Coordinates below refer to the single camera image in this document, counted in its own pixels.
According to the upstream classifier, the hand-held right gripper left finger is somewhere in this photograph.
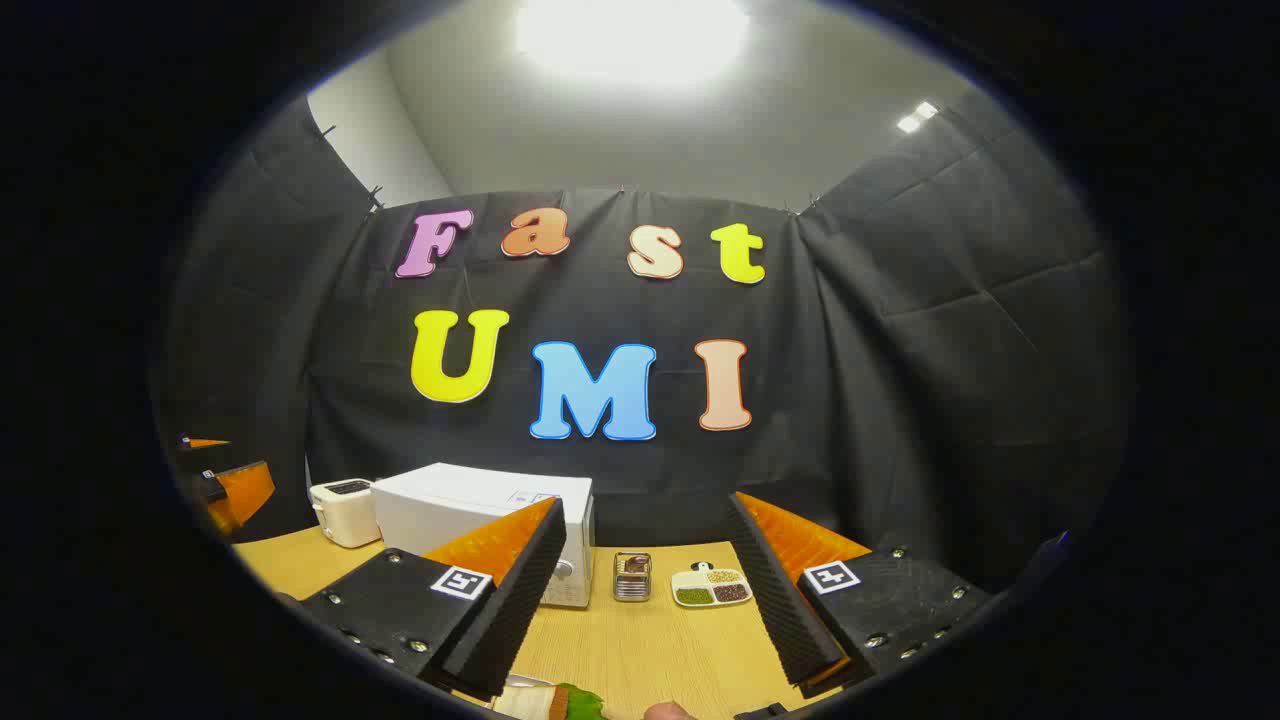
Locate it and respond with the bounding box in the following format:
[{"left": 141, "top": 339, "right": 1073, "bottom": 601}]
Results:
[{"left": 300, "top": 497, "right": 568, "bottom": 701}]

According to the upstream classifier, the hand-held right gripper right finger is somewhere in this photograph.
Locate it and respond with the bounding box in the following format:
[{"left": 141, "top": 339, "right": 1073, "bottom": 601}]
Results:
[{"left": 725, "top": 491, "right": 991, "bottom": 699}]

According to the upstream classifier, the lettuce sandwich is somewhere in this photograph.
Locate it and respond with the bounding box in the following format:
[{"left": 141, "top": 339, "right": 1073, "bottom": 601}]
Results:
[{"left": 545, "top": 683, "right": 609, "bottom": 720}]

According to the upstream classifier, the white microwave oven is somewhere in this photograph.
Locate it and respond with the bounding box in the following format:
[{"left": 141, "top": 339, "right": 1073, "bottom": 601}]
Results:
[{"left": 372, "top": 462, "right": 597, "bottom": 609}]

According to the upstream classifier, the white food tray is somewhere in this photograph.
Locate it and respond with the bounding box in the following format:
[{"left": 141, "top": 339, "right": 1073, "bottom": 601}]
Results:
[{"left": 495, "top": 675, "right": 561, "bottom": 719}]

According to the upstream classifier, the white divided dish of beans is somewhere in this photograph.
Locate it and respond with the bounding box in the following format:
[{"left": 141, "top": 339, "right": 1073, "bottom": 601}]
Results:
[{"left": 670, "top": 562, "right": 753, "bottom": 608}]

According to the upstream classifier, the white toaster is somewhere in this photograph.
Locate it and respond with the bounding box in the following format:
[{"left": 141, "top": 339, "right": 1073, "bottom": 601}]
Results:
[{"left": 309, "top": 478, "right": 383, "bottom": 549}]

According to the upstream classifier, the large ceiling light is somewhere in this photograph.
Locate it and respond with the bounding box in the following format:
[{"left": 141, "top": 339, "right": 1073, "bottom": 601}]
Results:
[{"left": 515, "top": 0, "right": 751, "bottom": 86}]

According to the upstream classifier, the metal wire utensil holder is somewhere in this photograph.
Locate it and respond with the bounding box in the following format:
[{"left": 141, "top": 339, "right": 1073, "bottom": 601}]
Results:
[{"left": 612, "top": 552, "right": 653, "bottom": 603}]

